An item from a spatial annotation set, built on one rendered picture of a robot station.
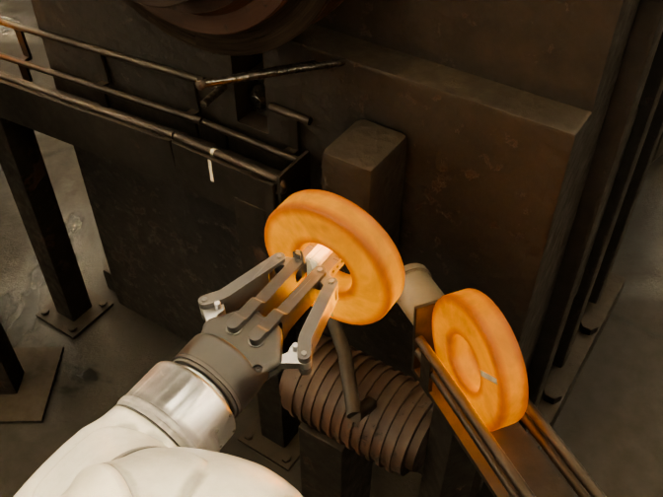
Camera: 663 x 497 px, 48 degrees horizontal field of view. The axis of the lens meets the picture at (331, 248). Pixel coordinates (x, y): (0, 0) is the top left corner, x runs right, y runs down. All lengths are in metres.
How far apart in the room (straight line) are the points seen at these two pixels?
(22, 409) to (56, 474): 1.18
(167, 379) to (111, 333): 1.23
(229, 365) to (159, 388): 0.06
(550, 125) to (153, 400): 0.55
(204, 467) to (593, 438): 1.32
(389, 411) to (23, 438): 0.94
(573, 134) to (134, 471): 0.63
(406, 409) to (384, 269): 0.34
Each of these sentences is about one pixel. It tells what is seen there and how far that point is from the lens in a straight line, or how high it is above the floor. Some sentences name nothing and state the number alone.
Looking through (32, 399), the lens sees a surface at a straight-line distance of 1.78.
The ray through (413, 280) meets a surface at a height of 0.69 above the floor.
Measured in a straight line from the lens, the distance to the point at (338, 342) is 1.02.
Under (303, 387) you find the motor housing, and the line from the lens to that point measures 1.05.
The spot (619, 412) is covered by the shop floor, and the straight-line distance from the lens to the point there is 1.76.
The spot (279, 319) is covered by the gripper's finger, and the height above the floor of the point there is 0.85.
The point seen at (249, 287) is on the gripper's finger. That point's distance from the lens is 0.72.
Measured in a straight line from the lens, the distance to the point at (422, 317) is 0.88.
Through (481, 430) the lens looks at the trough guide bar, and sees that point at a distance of 0.82.
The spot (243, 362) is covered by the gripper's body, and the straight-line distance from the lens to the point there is 0.64.
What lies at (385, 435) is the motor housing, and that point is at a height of 0.51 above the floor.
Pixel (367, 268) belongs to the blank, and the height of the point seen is 0.86.
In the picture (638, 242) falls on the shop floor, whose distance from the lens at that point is 2.15.
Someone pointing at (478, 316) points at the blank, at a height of 0.78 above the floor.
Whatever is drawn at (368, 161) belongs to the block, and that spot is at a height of 0.80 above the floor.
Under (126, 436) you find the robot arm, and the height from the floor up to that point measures 0.89.
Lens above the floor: 1.37
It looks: 44 degrees down
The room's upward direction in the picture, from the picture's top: straight up
